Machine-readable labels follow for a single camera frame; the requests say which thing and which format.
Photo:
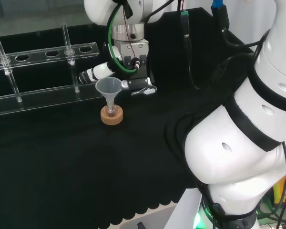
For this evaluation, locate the black cloth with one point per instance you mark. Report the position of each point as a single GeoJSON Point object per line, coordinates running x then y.
{"type": "Point", "coordinates": [62, 167]}

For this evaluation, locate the small round-bottom glass flask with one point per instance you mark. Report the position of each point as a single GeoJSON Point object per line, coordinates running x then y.
{"type": "Point", "coordinates": [110, 112]}

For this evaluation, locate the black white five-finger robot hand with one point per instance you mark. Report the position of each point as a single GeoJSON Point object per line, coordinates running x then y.
{"type": "Point", "coordinates": [131, 47]}

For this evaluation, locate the clear plastic funnel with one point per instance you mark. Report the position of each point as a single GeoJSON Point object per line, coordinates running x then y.
{"type": "Point", "coordinates": [109, 87]}

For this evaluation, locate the clear acrylic funnel stand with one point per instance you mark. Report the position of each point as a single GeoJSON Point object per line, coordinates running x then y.
{"type": "Point", "coordinates": [45, 96]}

